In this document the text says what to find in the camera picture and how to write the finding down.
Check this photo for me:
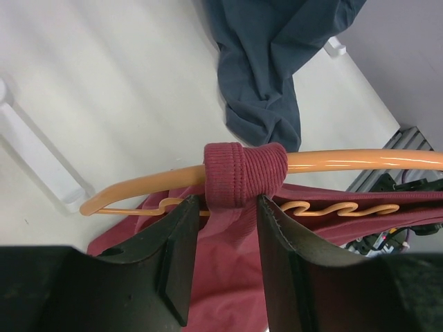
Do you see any red tank top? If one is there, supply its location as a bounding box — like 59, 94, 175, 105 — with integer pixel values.
86, 140, 443, 332

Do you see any dark blue tank top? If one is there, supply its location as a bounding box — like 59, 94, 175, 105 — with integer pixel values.
204, 0, 365, 152

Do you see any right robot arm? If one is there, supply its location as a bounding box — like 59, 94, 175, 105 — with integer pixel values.
370, 173, 442, 236

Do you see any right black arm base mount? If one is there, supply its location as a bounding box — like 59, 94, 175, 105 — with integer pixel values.
341, 228, 410, 257

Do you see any right rack base foot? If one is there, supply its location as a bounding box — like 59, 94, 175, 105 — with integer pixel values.
323, 37, 347, 58

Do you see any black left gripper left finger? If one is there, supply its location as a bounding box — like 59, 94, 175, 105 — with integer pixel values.
1, 196, 199, 331

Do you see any orange hanger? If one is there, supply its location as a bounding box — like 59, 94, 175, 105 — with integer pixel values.
80, 149, 442, 216

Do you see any white rack base foot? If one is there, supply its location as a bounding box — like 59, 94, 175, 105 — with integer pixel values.
1, 80, 89, 213

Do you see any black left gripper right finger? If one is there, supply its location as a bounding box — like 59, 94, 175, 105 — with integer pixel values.
258, 196, 442, 331

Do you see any aluminium table edge rail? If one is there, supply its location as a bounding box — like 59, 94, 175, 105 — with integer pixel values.
347, 127, 442, 192

